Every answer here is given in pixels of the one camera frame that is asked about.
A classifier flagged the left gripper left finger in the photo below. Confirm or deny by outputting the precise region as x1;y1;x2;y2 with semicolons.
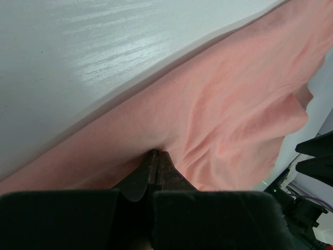
1;150;158;249

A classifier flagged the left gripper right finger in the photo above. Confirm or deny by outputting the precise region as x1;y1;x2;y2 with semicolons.
151;151;296;250

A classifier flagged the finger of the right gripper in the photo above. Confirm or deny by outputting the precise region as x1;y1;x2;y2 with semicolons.
296;156;333;186
295;131;333;157

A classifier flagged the pink t shirt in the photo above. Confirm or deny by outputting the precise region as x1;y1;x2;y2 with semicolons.
1;1;332;194

